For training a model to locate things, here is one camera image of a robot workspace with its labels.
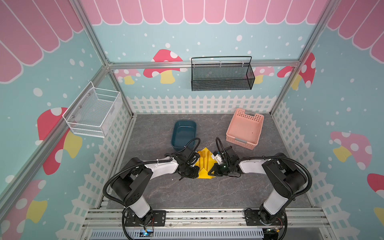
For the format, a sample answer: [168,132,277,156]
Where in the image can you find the yellow paper napkin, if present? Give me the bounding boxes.
[195,148,217,179]

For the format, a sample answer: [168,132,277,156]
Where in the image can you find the orange plastic knife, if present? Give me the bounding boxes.
[205,151,210,171]

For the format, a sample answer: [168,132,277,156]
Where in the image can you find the dark teal plastic tub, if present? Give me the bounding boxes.
[171,120,197,151]

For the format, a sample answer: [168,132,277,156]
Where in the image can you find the orange plastic fork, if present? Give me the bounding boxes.
[201,152,207,169]

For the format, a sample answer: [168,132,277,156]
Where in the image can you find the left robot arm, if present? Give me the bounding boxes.
[103,147,200,219]

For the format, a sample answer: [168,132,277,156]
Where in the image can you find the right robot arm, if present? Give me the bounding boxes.
[208,147,313,226]

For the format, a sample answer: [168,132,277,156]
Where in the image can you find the pink perforated plastic basket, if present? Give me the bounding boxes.
[226,108,264,150]

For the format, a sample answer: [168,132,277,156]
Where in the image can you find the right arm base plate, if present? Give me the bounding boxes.
[244,208,287,227]

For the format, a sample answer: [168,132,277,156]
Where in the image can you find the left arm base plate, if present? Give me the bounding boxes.
[125,210,167,227]

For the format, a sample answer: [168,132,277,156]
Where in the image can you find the black wire mesh basket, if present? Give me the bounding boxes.
[191,56,256,91]

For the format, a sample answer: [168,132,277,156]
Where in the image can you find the aluminium front rail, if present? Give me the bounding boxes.
[80,207,331,230]

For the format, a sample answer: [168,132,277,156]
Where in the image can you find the white wire mesh basket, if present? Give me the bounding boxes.
[63,82,123,138]

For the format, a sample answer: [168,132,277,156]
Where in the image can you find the white slotted cable duct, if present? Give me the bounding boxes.
[89,229,265,240]

